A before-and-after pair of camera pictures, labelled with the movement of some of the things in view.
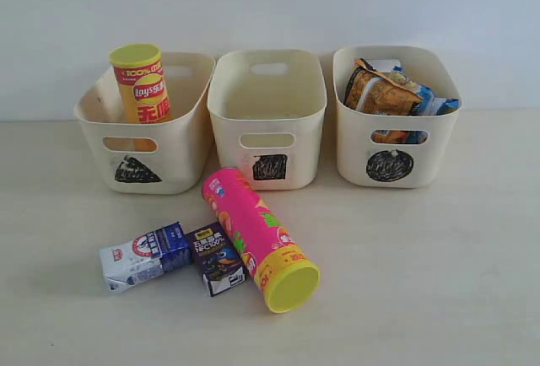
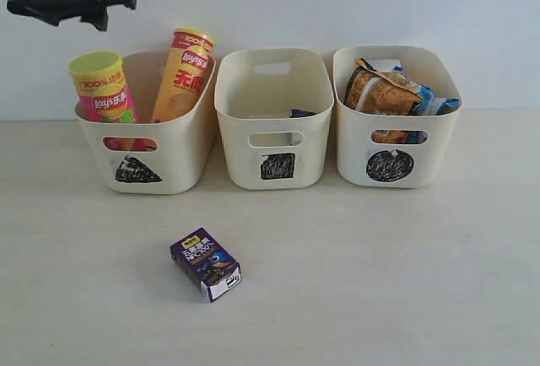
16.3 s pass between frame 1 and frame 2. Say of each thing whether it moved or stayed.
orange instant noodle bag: stayed
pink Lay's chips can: moved
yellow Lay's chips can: moved
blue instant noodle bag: stayed
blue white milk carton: moved
